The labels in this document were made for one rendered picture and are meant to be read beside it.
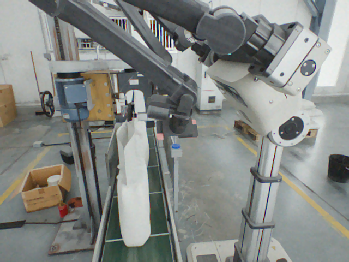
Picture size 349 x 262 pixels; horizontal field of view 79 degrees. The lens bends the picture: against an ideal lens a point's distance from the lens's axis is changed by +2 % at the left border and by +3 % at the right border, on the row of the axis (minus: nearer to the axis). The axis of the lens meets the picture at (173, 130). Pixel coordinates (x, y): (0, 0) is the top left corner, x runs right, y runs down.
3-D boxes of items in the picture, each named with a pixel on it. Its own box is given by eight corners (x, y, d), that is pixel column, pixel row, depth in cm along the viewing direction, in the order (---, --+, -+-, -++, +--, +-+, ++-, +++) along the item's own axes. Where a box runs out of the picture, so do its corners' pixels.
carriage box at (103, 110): (113, 120, 142) (108, 73, 131) (60, 123, 138) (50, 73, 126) (117, 111, 165) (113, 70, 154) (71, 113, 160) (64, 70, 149)
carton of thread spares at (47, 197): (72, 203, 216) (67, 182, 207) (12, 216, 199) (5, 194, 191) (75, 176, 262) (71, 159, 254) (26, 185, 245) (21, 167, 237)
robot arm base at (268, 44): (281, 29, 51) (251, 73, 54) (255, 9, 49) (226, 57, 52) (305, 24, 43) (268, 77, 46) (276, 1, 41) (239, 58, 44)
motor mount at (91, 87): (92, 111, 119) (88, 81, 113) (80, 111, 118) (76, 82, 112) (101, 100, 145) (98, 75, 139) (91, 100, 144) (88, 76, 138)
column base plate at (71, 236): (104, 248, 167) (101, 228, 160) (47, 255, 161) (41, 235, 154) (112, 204, 214) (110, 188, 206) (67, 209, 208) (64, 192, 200)
